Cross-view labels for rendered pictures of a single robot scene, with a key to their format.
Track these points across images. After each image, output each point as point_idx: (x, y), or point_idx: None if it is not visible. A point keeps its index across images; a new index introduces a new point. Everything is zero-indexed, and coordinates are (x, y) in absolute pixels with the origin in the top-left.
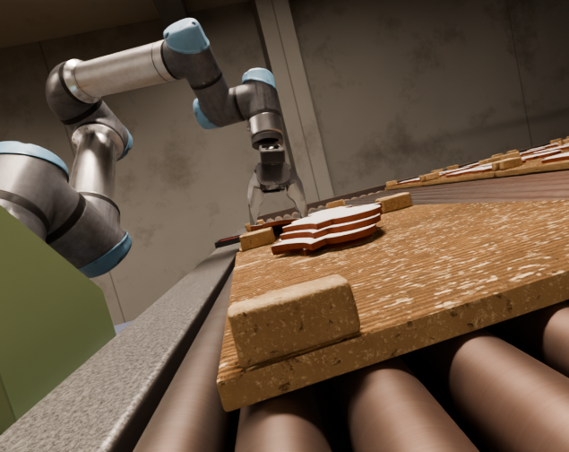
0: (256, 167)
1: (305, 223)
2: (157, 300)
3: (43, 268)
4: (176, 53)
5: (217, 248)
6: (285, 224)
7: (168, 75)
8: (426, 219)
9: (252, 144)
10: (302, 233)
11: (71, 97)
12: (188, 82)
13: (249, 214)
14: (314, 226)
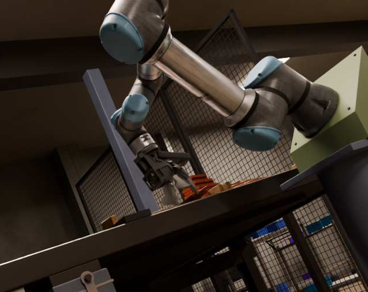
0: (170, 160)
1: (240, 181)
2: (283, 171)
3: None
4: (163, 76)
5: (156, 213)
6: (201, 196)
7: (158, 76)
8: None
9: (155, 148)
10: (244, 182)
11: (165, 13)
12: (152, 87)
13: (193, 182)
14: (245, 181)
